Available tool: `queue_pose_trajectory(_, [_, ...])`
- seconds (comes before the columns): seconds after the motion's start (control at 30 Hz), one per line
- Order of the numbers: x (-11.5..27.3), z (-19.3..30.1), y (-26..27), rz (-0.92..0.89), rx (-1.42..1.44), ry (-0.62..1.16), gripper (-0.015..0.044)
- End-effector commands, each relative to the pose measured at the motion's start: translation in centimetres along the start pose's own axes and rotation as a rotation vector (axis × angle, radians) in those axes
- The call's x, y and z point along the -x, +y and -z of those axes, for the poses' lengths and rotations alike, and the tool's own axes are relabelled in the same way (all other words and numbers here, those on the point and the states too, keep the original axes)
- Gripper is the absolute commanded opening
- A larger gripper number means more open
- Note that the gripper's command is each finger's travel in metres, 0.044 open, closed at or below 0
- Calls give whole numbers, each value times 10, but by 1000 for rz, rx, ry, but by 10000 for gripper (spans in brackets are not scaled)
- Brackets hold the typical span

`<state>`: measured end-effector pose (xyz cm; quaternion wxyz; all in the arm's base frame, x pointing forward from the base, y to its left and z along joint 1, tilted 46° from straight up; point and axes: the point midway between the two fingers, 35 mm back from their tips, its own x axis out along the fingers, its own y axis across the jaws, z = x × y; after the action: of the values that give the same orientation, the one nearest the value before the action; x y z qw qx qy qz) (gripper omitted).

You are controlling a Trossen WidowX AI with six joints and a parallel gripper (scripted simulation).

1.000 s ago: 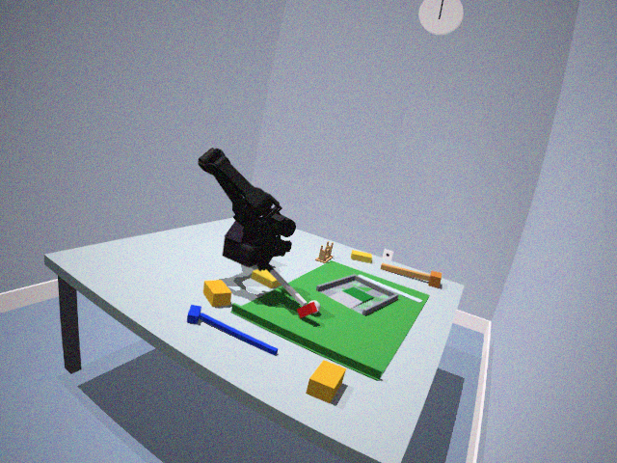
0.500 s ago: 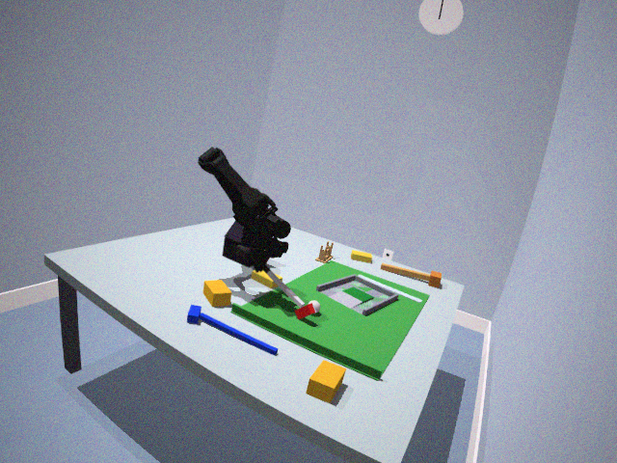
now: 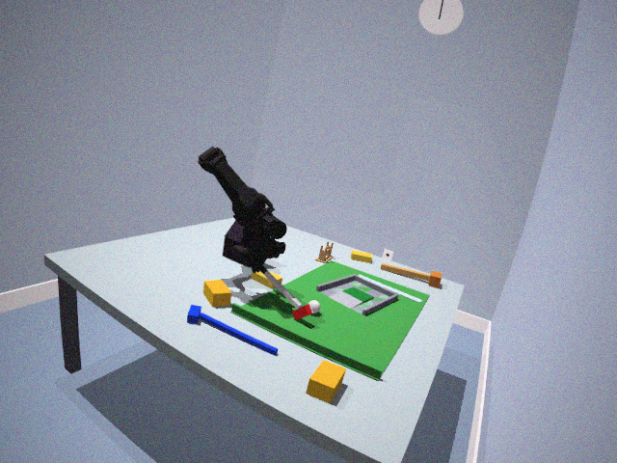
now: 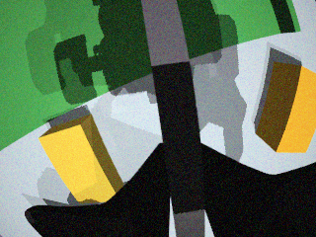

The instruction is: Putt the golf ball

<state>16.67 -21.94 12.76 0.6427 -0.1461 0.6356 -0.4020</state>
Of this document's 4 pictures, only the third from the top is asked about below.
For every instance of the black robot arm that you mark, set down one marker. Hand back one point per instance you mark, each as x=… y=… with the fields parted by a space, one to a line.
x=247 y=204

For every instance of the orange cube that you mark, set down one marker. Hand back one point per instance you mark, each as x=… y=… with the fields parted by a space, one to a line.
x=216 y=293
x=324 y=383

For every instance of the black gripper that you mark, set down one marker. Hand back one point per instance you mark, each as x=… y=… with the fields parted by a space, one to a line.
x=252 y=253

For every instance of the white golf ball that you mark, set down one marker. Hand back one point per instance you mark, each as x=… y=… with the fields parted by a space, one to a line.
x=315 y=306

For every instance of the orange wooden mallet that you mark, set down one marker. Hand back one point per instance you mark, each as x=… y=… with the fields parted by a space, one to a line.
x=434 y=278

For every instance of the green putting mat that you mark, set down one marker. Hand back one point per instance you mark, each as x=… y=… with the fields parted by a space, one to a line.
x=373 y=338

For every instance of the blue putter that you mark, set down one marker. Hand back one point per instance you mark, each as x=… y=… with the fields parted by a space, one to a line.
x=195 y=314

